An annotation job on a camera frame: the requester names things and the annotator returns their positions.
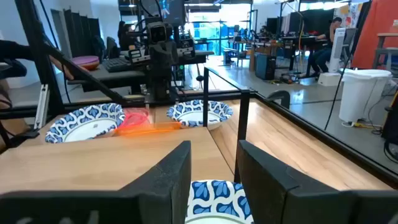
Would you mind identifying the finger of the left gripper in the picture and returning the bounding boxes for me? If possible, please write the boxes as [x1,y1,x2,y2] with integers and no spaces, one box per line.
[164,67,178,101]
[149,67,163,101]

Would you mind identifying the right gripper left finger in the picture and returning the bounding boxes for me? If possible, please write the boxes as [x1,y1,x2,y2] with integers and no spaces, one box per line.
[0,140,192,224]

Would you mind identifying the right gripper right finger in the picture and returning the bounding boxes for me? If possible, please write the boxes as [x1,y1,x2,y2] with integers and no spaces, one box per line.
[236,139,398,224]

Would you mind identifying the blue patterned paper plate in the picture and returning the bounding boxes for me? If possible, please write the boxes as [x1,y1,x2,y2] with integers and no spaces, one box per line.
[185,179,255,224]
[45,103,126,144]
[165,99,234,131]

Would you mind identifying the red translucent plastic plate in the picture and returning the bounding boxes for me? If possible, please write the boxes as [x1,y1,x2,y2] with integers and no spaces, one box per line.
[117,108,150,130]

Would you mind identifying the orange translucent plastic plate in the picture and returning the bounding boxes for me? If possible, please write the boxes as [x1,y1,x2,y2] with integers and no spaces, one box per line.
[114,121,182,137]

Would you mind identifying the person's forearm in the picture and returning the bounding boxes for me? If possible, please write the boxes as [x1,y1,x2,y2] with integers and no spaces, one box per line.
[0,39,55,63]

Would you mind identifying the person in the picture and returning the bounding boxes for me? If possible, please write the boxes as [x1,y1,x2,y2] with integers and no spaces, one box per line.
[117,21,135,52]
[306,17,343,78]

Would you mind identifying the black keyboard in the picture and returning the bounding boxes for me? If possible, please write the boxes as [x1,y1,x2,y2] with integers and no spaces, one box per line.
[101,57,133,73]

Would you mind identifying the dark grey desk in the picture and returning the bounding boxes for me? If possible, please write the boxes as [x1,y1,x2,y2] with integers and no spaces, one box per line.
[67,49,215,94]

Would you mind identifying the black office chair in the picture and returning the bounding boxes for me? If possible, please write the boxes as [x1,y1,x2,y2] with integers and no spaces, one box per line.
[105,36,121,59]

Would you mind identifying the orange bowl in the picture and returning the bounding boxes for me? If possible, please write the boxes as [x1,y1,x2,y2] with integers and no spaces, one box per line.
[79,62,100,71]

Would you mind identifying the purple plate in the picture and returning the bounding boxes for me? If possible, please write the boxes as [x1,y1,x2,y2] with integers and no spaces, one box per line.
[71,55,100,66]

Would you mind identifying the black partition panels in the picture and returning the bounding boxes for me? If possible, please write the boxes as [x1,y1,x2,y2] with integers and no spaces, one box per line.
[63,9,103,58]

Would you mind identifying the dark blue cabinet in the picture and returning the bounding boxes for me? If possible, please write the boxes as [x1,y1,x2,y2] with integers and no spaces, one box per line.
[254,53,277,81]

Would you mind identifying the person's hand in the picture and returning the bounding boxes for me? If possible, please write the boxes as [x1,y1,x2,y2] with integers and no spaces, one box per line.
[49,55,76,81]

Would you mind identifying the white box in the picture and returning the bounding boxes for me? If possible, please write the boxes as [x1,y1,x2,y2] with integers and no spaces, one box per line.
[317,72,343,87]

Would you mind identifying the black workbench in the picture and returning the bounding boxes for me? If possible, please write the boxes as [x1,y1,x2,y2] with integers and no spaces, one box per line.
[273,34,320,72]

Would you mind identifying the white trash can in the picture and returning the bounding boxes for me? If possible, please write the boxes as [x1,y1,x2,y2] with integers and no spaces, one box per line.
[338,68,393,124]

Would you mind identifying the black equipment box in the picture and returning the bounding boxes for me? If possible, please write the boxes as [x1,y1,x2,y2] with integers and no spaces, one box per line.
[381,90,398,144]

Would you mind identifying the white tower fan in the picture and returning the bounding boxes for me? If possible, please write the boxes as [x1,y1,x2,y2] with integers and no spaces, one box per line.
[328,27,346,74]

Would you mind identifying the wooden side table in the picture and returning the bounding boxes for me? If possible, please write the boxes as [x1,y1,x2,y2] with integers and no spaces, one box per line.
[372,32,398,74]

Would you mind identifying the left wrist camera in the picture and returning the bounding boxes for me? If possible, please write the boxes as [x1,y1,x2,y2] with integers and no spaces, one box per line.
[146,21,174,44]

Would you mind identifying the wooden shelf black metal frame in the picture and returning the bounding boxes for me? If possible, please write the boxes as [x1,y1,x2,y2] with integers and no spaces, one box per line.
[0,66,251,195]

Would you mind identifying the black frame clamp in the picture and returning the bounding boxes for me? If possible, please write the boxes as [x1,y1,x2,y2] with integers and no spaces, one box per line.
[267,90,292,110]

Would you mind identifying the silver aluminium bracket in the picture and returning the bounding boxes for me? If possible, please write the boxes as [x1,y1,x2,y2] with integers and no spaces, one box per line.
[33,83,50,130]

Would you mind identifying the coiled black cable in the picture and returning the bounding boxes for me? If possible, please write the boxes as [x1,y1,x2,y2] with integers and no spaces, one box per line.
[383,140,398,164]

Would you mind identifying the black metal table frame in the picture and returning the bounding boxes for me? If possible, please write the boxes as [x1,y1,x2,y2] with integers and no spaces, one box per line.
[0,0,398,190]

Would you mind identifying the long thin black cable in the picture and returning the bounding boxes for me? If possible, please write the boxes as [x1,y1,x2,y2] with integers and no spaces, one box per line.
[324,0,374,131]

